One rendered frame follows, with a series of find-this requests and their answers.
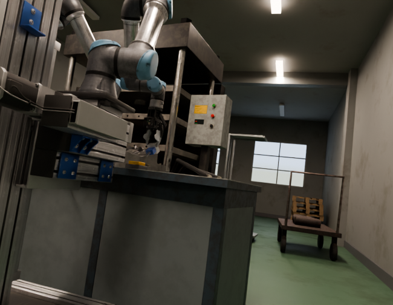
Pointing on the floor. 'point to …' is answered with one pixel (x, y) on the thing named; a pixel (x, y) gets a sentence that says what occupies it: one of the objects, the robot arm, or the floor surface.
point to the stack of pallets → (308, 207)
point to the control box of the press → (208, 124)
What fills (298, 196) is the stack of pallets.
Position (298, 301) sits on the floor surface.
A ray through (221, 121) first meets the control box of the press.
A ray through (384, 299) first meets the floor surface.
